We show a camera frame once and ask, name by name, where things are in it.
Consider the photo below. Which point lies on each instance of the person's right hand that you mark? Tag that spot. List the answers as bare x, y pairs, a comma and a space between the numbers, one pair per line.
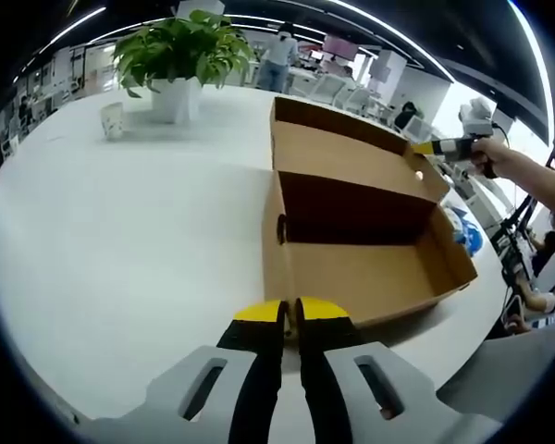
490, 155

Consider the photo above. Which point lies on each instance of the brown cardboard shoe box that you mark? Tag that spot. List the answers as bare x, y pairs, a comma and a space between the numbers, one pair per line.
361, 277

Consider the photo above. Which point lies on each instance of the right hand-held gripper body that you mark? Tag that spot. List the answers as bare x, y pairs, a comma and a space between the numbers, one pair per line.
476, 118

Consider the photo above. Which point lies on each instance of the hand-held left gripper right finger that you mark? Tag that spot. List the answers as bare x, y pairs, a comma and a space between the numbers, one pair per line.
319, 379

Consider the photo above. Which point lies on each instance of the clear cup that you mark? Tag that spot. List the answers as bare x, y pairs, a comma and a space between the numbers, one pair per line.
112, 121

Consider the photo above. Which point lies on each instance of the potted green plant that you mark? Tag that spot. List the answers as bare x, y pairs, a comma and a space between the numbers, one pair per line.
180, 51

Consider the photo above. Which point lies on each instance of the white blue soft wipes pack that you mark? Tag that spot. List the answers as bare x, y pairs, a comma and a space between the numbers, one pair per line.
467, 231

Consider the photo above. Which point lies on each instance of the grey mesh office chair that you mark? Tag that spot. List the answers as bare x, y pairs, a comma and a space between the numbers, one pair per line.
504, 370

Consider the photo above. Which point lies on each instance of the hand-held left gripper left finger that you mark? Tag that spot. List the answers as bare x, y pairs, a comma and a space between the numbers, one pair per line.
259, 370

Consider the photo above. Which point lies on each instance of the pink screen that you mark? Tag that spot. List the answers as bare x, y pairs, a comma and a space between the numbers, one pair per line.
340, 46

